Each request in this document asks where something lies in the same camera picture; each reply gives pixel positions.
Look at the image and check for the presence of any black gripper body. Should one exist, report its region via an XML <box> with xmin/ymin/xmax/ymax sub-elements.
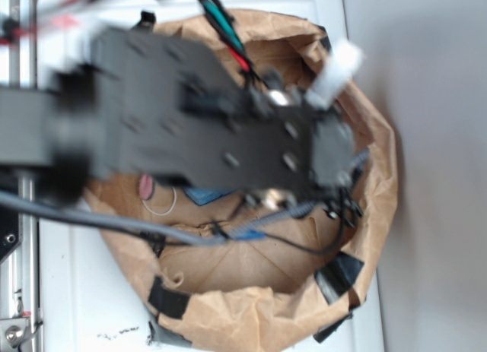
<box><xmin>310</xmin><ymin>107</ymin><xmax>364</xmax><ymax>227</ymax></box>

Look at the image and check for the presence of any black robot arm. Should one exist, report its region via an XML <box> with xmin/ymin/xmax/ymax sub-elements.
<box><xmin>1</xmin><ymin>28</ymin><xmax>363</xmax><ymax>227</ymax></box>

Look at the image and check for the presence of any brown paper bag bin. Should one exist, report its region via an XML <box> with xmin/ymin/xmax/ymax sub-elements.
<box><xmin>84</xmin><ymin>8</ymin><xmax>398</xmax><ymax>351</ymax></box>

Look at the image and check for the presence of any white connector block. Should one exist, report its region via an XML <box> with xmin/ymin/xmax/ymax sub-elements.
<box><xmin>305</xmin><ymin>39</ymin><xmax>364</xmax><ymax>110</ymax></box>

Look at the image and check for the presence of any blue sponge block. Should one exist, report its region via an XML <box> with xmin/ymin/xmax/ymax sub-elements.
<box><xmin>183</xmin><ymin>188</ymin><xmax>234</xmax><ymax>206</ymax></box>

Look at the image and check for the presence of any grey plush mouse toy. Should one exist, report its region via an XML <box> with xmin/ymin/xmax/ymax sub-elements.
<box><xmin>138</xmin><ymin>174</ymin><xmax>177</xmax><ymax>217</ymax></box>

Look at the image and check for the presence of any black mounting plate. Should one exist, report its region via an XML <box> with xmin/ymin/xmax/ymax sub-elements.
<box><xmin>0</xmin><ymin>208</ymin><xmax>21</xmax><ymax>264</ymax></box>

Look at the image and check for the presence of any thin black wire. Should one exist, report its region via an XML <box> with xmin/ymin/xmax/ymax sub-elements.
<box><xmin>212</xmin><ymin>192</ymin><xmax>355</xmax><ymax>256</ymax></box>

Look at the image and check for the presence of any coloured wire bundle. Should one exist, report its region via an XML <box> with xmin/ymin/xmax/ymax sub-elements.
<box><xmin>182</xmin><ymin>0</ymin><xmax>263</xmax><ymax>83</ymax></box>

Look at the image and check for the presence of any grey cable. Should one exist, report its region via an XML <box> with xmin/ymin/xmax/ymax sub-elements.
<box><xmin>0</xmin><ymin>190</ymin><xmax>229</xmax><ymax>247</ymax></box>

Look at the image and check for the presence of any metal frame rail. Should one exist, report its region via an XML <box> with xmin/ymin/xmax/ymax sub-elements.
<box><xmin>1</xmin><ymin>0</ymin><xmax>43</xmax><ymax>351</ymax></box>

